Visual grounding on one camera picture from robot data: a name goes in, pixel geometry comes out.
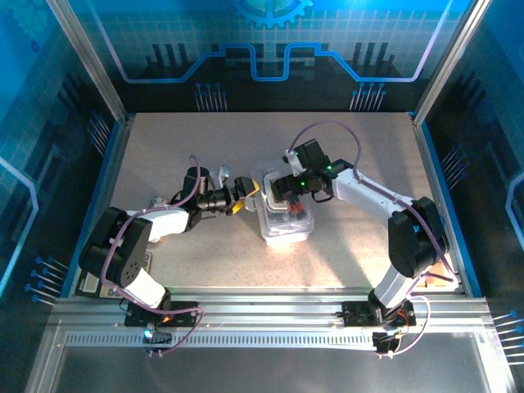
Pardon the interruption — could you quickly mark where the clear plastic tool box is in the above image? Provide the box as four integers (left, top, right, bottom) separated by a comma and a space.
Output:
251, 160, 316, 247

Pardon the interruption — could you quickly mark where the left black controller box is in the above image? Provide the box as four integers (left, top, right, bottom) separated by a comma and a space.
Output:
142, 329, 173, 355

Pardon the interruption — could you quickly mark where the black controller box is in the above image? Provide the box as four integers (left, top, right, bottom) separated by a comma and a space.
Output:
142, 329, 173, 355
372, 330, 401, 356

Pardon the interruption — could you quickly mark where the grey desk calculator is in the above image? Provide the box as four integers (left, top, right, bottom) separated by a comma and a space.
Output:
75, 251, 153, 299

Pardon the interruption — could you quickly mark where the orange brown block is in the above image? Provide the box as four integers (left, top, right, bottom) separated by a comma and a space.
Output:
421, 261, 456, 287

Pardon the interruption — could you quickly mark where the right black controller box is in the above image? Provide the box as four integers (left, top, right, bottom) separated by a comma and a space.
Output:
372, 330, 401, 356

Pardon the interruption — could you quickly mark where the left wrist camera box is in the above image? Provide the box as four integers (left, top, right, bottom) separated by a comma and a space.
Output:
215, 164, 234, 186

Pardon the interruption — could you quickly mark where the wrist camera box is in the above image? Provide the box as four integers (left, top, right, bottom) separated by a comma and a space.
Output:
282, 149, 305, 176
215, 164, 234, 186

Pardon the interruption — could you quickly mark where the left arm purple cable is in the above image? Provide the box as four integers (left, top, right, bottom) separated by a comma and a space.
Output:
99, 154, 206, 356

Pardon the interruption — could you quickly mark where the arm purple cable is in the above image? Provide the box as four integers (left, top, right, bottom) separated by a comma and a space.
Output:
99, 154, 206, 356
288, 120, 459, 358

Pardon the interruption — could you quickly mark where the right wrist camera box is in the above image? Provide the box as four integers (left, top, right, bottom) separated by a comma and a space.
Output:
282, 149, 305, 176

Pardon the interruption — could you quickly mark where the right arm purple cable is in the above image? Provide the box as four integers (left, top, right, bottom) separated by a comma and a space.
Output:
288, 120, 459, 358

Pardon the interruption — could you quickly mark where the aluminium front frame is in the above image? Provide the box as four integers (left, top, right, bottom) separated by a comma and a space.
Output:
24, 286, 517, 393

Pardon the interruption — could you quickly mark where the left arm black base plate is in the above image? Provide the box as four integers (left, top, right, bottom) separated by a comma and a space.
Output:
124, 300, 201, 328

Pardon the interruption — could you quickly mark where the slotted grey cable duct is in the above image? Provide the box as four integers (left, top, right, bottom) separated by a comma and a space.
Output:
64, 332, 377, 348

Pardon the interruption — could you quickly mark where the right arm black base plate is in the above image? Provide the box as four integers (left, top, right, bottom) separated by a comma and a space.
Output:
341, 300, 417, 328

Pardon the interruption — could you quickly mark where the aluminium frame post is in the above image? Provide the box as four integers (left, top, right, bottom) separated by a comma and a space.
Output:
412, 0, 492, 126
44, 0, 129, 124

